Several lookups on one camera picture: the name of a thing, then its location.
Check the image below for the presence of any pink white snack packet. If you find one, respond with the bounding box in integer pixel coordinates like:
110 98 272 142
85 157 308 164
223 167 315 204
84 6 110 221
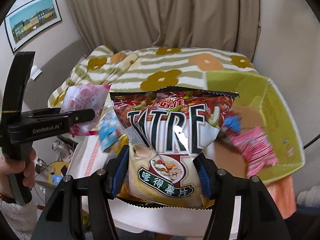
60 85 111 136

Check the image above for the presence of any red yellow potato chip bag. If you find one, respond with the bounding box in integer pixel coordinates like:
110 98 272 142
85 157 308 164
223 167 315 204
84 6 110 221
110 87 238 209

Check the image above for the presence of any person's left hand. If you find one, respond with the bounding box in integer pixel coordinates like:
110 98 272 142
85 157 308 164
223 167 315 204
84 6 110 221
1 148 36 198

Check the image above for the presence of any blue white snack bag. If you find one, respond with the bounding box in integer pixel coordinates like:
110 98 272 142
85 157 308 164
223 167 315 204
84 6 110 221
98 107 121 151

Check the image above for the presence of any yellow foil snack bag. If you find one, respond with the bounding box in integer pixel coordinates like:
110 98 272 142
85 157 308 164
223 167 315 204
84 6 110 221
111 134 129 155

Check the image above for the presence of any pink striped snack packet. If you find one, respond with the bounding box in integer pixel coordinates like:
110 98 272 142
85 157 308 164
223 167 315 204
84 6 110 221
231 127 278 178

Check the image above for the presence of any red blue snack packet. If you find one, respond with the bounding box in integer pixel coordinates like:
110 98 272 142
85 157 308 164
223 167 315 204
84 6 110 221
221 110 242 136

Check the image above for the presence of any framed houses picture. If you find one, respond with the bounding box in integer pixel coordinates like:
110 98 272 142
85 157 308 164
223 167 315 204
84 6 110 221
4 0 62 53

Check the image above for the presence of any floral striped green quilt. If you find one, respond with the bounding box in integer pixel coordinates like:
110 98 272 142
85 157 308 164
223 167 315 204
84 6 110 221
48 45 257 108

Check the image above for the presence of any green cardboard box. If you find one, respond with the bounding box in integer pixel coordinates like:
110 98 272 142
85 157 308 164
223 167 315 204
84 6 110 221
206 70 305 184

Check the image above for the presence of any beige curtain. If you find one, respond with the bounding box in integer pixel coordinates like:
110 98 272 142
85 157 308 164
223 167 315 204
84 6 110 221
67 0 260 59

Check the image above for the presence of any white wall switch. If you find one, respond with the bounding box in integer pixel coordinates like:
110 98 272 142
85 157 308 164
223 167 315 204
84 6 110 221
30 65 42 81

